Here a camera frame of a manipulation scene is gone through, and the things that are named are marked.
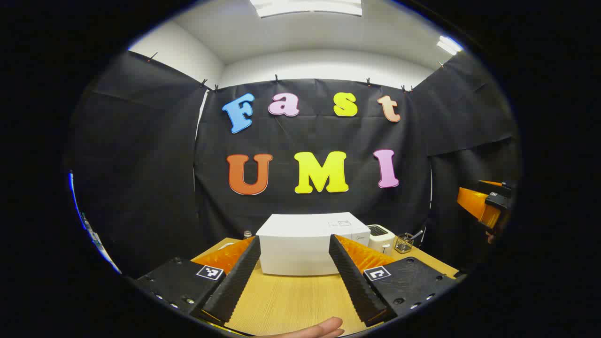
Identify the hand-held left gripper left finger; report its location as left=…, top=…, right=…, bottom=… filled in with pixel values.
left=135, top=236, right=262, bottom=327

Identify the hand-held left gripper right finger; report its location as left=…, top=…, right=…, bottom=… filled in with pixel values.
left=328, top=234, right=459, bottom=328

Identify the white microwave oven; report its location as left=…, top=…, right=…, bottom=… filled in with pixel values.
left=256, top=212, right=371, bottom=277

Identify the white toaster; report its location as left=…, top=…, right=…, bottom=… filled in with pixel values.
left=366, top=224, right=396, bottom=256

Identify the ceiling light panel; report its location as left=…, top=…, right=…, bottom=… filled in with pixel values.
left=249, top=0, right=363, bottom=18
left=437, top=36, right=463, bottom=56

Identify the wire mesh holder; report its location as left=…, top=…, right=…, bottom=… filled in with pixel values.
left=393, top=232, right=415, bottom=254

